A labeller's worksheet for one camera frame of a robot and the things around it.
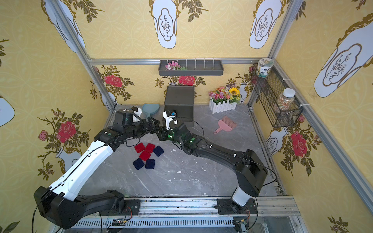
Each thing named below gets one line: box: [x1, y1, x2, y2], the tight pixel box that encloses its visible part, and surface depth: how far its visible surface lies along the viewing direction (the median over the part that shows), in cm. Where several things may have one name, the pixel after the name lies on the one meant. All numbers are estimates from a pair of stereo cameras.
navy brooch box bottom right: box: [144, 158, 156, 170], surface depth 92 cm
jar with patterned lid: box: [257, 57, 274, 79], surface depth 87 cm
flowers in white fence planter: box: [208, 86, 242, 115], surface depth 109 cm
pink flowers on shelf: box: [165, 60, 187, 71], surface depth 89 cm
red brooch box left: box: [134, 142, 146, 153], surface depth 97 cm
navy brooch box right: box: [153, 145, 165, 157], surface depth 96 cm
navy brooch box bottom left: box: [132, 157, 145, 170], surface depth 90 cm
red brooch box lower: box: [139, 149, 151, 162], surface depth 94 cm
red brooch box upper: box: [144, 143, 156, 154], surface depth 97 cm
